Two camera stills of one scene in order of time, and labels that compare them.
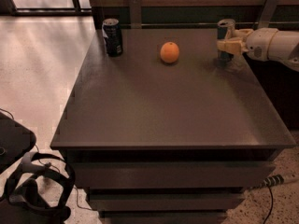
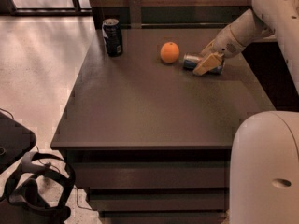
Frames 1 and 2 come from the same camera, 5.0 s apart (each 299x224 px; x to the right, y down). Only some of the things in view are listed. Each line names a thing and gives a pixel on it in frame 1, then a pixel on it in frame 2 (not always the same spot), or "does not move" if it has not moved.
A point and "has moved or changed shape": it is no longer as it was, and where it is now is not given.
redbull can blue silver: x=223 y=27 has moved or changed shape
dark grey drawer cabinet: x=167 y=132 does not move
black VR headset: x=21 y=203 does not move
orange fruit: x=169 y=51 does not move
